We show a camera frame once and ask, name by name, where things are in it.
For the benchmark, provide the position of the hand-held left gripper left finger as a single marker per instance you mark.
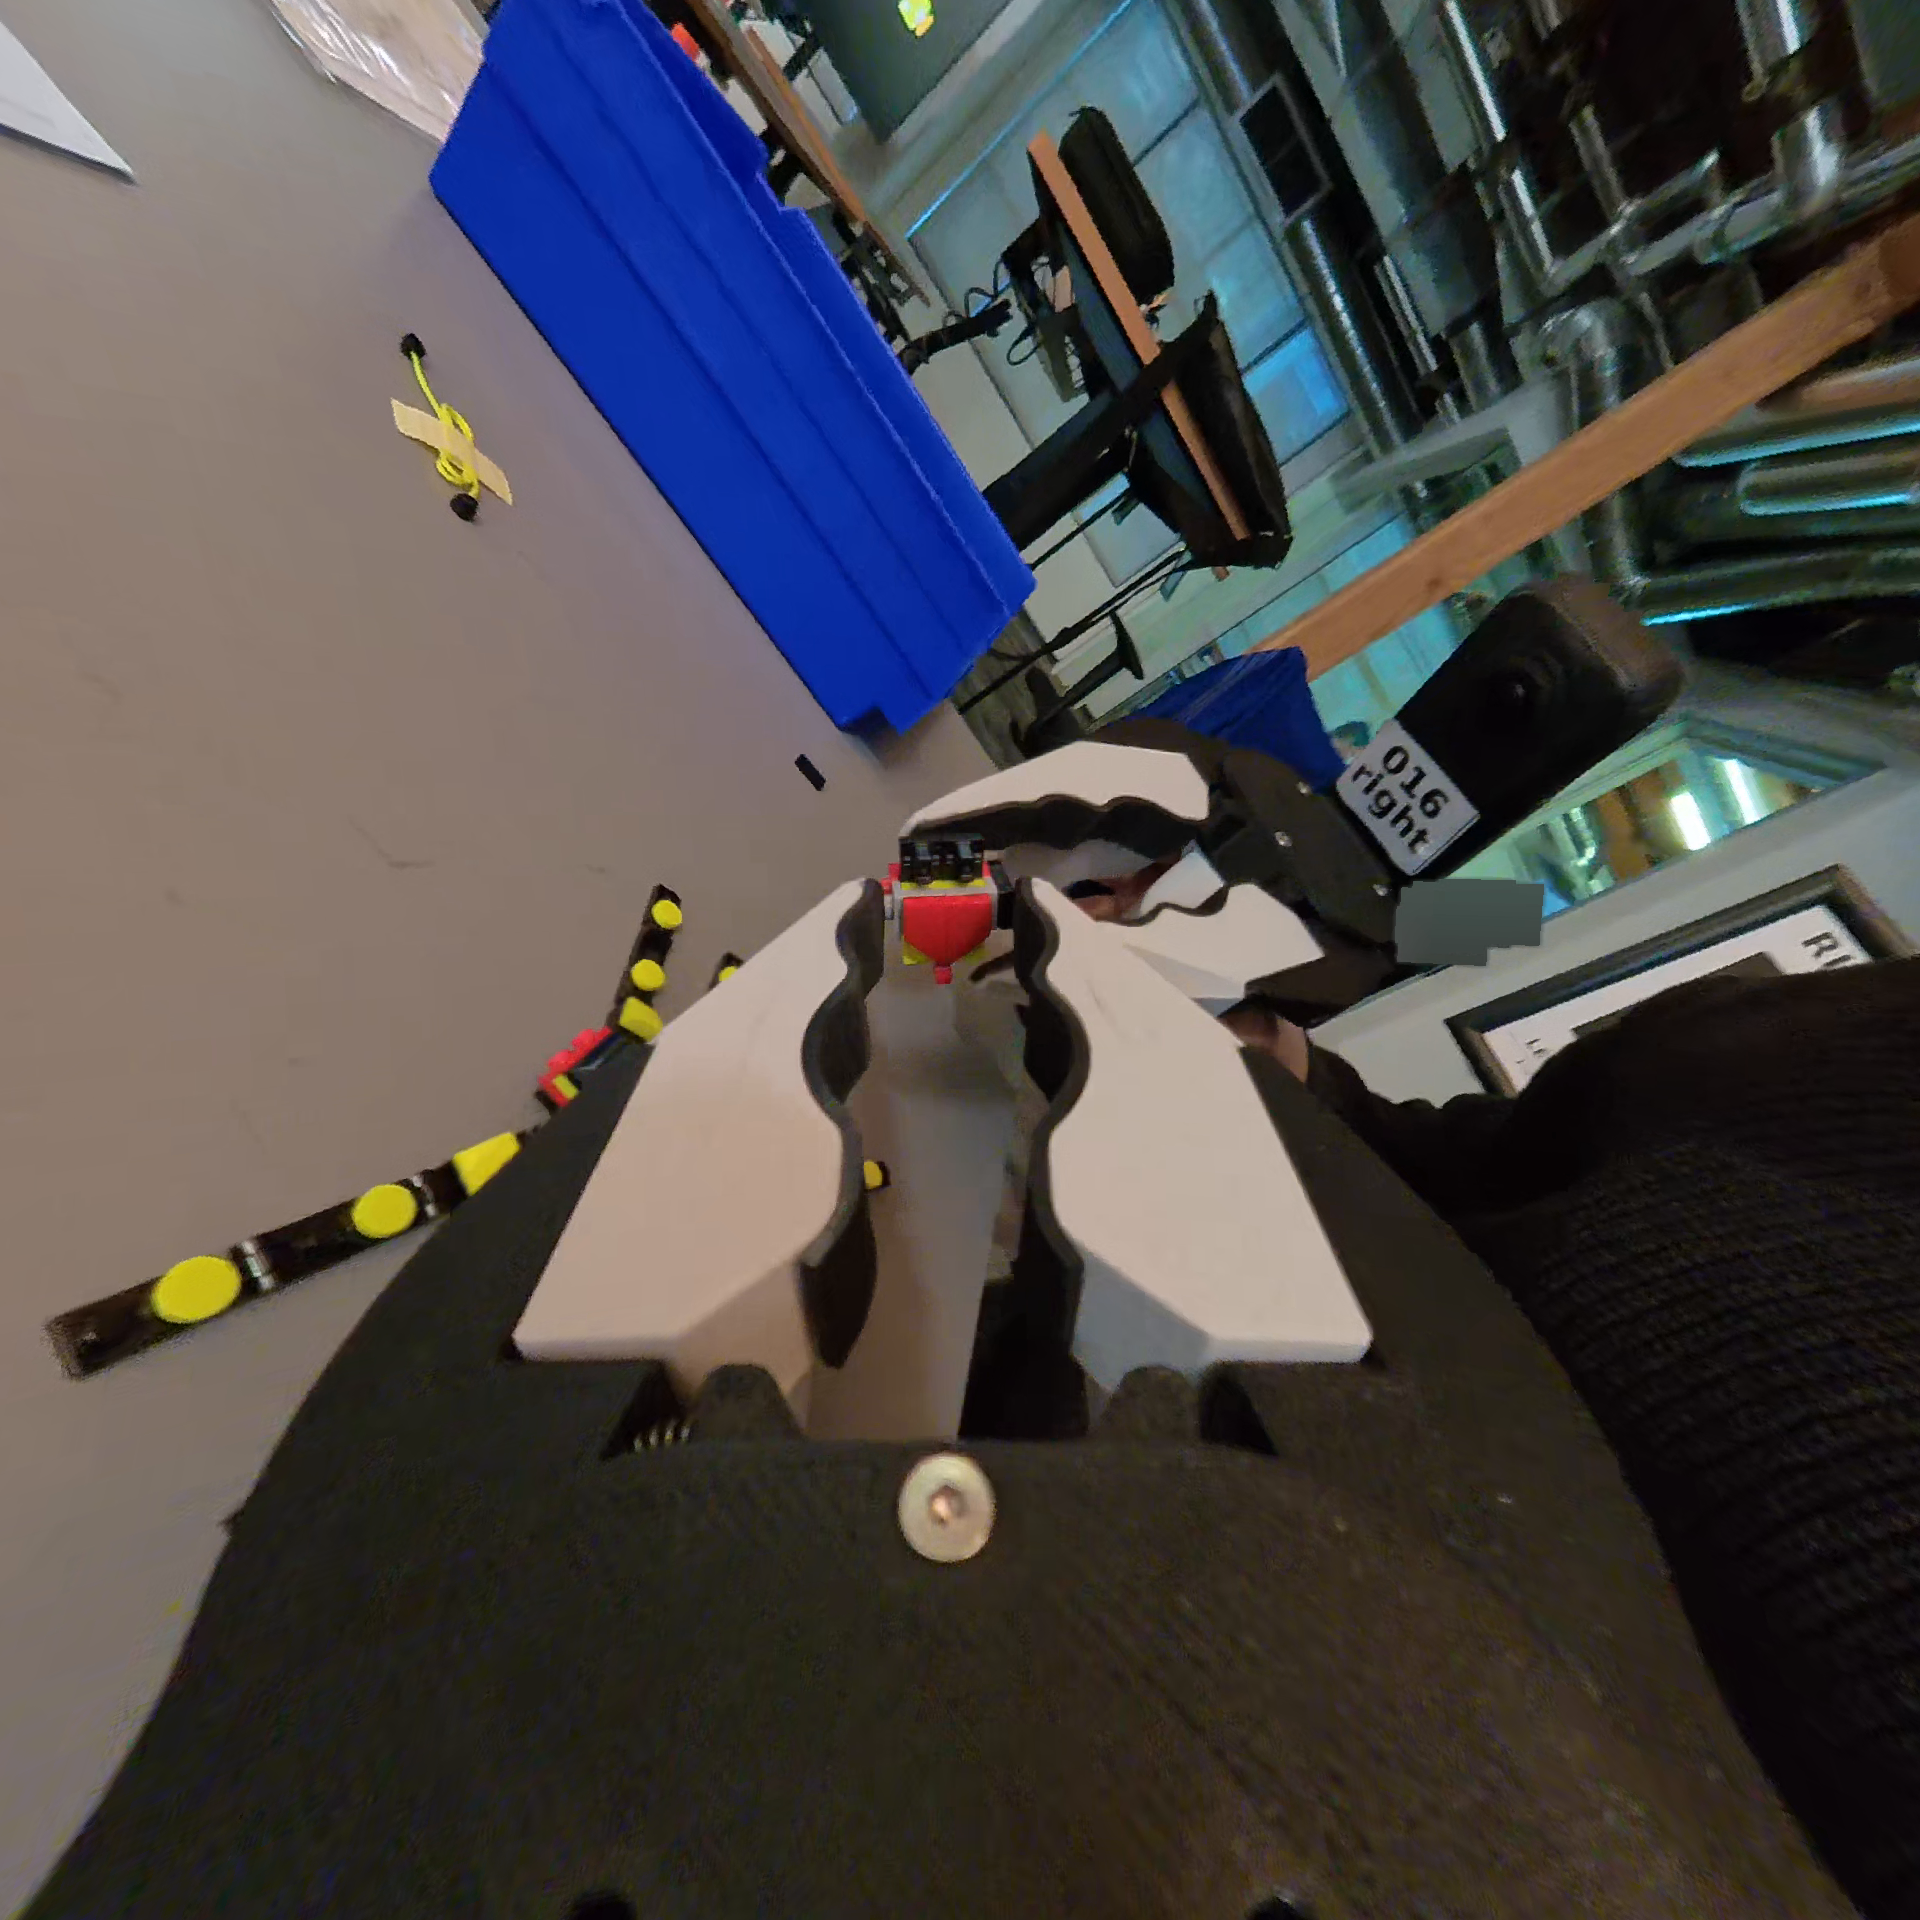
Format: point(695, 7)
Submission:
point(706, 1187)

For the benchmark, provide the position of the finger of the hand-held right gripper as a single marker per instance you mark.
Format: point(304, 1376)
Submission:
point(1244, 933)
point(1078, 773)

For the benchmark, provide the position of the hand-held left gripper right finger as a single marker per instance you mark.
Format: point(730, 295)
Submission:
point(1188, 1187)

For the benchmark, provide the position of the red yellow black lego model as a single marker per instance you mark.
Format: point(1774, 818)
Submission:
point(946, 933)

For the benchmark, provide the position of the blue fabric cover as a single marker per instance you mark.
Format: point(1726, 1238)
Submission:
point(1263, 707)

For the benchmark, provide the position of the black framed sign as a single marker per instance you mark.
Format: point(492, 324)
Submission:
point(1649, 990)

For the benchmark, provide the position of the wooden standing desk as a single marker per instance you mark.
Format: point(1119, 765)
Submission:
point(1141, 341)

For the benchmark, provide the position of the black bag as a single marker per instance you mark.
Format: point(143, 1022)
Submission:
point(1119, 210)

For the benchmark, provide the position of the blue plastic bin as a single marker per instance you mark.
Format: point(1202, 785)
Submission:
point(720, 331)

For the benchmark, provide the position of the large black monitor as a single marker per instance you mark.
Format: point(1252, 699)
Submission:
point(886, 83)

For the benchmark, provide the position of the clear plastic bag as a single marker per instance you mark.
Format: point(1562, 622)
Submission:
point(390, 61)

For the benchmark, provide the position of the white paper sheet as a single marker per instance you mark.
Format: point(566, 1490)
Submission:
point(38, 100)

